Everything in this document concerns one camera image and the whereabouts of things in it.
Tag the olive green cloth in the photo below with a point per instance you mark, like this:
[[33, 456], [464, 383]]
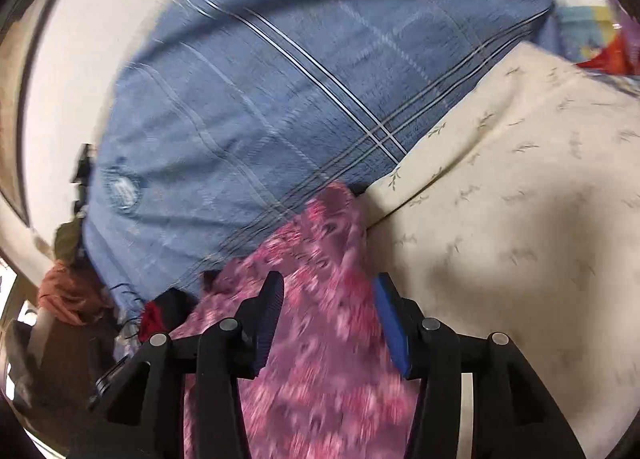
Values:
[[70, 241]]

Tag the lattice window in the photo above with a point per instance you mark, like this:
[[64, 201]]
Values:
[[10, 299]]

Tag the red and black garment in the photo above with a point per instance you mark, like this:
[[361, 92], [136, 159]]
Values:
[[160, 314]]

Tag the brown wooden furniture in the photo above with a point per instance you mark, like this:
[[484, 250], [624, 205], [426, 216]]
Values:
[[65, 359]]

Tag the cream leaf print bedsheet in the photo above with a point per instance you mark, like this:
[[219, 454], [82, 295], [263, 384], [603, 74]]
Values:
[[510, 219]]

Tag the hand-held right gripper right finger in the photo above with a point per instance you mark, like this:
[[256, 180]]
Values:
[[392, 324]]

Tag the colourful plastic packet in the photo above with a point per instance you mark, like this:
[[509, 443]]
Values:
[[585, 14]]

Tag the pink floral small garment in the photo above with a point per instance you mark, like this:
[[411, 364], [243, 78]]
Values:
[[320, 289]]

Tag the blue plaid blanket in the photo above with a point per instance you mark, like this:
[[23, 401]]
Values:
[[280, 89]]

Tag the orange cloth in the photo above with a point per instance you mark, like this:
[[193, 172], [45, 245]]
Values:
[[70, 291]]

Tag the black object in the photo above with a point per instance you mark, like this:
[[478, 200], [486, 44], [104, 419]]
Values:
[[84, 174]]

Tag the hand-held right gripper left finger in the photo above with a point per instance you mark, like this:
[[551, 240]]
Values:
[[268, 324]]

